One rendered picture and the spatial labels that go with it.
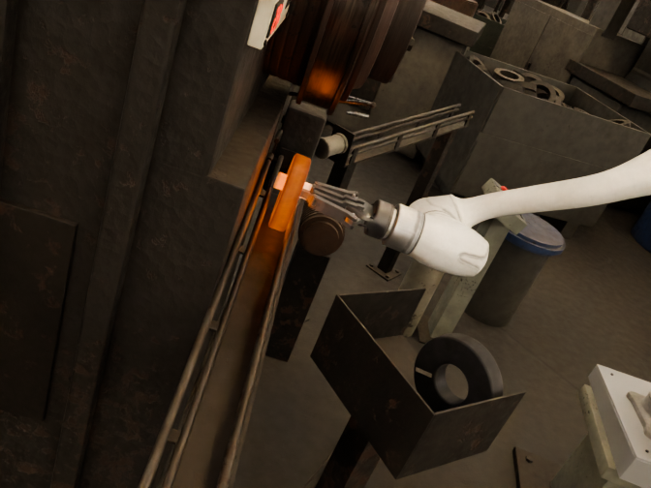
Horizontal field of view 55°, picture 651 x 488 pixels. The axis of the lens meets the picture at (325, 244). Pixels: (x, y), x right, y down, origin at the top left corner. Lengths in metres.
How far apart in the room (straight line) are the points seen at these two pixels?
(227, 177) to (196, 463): 0.39
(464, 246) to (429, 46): 2.80
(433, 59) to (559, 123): 0.86
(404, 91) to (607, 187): 2.79
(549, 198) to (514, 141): 2.20
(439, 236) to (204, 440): 0.60
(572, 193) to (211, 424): 0.83
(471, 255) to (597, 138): 2.61
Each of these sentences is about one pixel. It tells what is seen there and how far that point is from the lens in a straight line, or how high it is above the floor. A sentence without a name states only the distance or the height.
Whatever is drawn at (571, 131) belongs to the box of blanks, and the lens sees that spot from 3.68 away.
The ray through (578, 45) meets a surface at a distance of 5.20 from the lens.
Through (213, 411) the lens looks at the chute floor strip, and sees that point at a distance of 0.91.
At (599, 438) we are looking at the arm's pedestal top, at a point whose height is 0.35.
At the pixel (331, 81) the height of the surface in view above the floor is 0.98.
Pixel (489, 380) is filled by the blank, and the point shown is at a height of 0.73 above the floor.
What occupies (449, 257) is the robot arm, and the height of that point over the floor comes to 0.75.
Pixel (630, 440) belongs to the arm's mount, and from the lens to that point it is 1.71.
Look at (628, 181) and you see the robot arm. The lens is 1.33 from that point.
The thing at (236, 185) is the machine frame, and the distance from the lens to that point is 0.89.
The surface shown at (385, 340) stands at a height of 0.61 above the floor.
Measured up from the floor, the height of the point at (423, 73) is 0.55.
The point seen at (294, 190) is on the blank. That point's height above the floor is 0.79.
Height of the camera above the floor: 1.25
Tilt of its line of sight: 28 degrees down
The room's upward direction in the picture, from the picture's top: 22 degrees clockwise
